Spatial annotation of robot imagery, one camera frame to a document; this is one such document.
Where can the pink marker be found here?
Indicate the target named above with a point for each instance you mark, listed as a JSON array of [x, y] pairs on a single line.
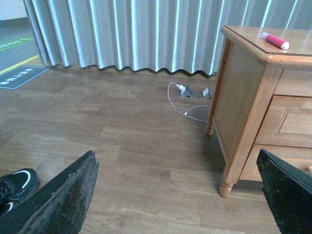
[[275, 41]]

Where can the black sneaker lower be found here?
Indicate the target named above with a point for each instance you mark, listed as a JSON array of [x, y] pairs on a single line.
[[6, 207]]

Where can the grey pleated curtain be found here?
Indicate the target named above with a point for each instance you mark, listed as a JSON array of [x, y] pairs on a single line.
[[153, 34]]

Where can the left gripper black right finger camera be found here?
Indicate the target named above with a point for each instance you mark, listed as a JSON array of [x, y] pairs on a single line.
[[288, 192]]

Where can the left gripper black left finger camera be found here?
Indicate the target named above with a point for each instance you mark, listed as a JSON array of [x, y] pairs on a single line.
[[60, 206]]

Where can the black sneaker upper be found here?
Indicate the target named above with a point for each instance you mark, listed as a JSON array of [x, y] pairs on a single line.
[[19, 185]]

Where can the wooden nightstand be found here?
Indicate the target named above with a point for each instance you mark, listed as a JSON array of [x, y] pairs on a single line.
[[251, 71]]

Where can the black sneaker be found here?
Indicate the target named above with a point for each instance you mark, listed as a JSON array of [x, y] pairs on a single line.
[[6, 207], [19, 185]]

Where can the floor socket with plug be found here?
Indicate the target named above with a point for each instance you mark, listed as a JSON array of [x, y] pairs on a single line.
[[184, 91]]

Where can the wooden drawer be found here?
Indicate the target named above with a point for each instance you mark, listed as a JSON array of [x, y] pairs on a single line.
[[287, 122], [300, 158]]

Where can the grey floor sign sticker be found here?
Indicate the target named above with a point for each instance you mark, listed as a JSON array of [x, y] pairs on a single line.
[[19, 76]]

